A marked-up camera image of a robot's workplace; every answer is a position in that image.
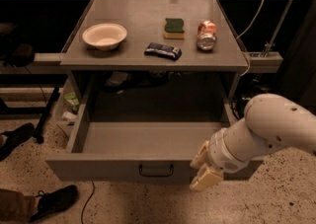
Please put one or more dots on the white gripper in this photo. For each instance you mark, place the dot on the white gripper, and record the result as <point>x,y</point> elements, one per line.
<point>221,156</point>

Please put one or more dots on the grey top drawer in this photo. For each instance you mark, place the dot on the grey top drawer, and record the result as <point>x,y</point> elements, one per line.
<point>109,144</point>

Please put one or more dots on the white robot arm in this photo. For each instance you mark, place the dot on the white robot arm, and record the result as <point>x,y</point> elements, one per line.
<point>270,123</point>

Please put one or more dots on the blue snack packet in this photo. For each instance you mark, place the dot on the blue snack packet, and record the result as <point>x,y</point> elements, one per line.
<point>163,51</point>

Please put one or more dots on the crushed red soda can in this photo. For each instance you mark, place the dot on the crushed red soda can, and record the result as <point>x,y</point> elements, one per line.
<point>206,35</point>

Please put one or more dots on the green yellow sponge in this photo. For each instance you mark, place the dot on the green yellow sponge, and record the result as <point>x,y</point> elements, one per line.
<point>174,28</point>

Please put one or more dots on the black right shoe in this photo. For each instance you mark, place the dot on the black right shoe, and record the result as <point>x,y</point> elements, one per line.
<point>54,202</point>

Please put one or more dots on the black shoe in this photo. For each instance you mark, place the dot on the black shoe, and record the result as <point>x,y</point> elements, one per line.
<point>54,202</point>
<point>15,138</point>

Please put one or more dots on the metal slanted rod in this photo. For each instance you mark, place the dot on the metal slanted rod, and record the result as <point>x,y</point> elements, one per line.
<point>270,43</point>

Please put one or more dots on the black tripod leg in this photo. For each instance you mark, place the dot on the black tripod leg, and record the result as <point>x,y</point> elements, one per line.
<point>44,115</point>

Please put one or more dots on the brown trouser leg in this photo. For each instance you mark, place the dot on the brown trouser leg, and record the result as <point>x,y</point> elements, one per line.
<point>14,206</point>

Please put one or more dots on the black left shoe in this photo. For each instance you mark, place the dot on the black left shoe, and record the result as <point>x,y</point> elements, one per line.
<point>15,138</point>

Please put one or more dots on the black drawer handle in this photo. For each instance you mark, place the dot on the black drawer handle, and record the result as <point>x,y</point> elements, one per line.
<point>156,172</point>

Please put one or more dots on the grey cabinet frame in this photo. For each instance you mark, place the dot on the grey cabinet frame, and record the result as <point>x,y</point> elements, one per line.
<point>195,86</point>

